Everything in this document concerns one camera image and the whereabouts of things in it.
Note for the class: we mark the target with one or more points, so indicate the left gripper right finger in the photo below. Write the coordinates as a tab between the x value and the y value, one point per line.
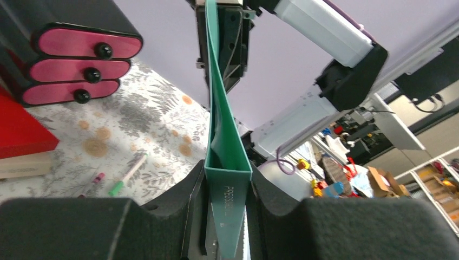
281	227

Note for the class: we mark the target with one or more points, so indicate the floral table mat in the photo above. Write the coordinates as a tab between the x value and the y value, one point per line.
147	115

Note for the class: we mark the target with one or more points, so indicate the red binder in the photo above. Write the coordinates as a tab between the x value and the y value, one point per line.
21	133

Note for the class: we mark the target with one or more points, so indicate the green cap white marker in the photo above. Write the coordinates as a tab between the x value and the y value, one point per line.
121	183

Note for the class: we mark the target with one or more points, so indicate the beige kraft notebook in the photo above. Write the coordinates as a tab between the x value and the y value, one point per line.
37	164

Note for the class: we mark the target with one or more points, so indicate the dark red pen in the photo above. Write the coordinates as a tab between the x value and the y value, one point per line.
91	185

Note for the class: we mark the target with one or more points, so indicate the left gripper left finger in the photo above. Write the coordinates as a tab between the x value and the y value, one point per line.
167	227

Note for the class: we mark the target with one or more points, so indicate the black pink drawer box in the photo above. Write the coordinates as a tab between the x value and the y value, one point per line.
64	51

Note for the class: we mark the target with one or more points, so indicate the teal folder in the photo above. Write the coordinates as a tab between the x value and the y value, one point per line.
228	171

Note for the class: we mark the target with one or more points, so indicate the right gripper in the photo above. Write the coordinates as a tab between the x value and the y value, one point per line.
234	24

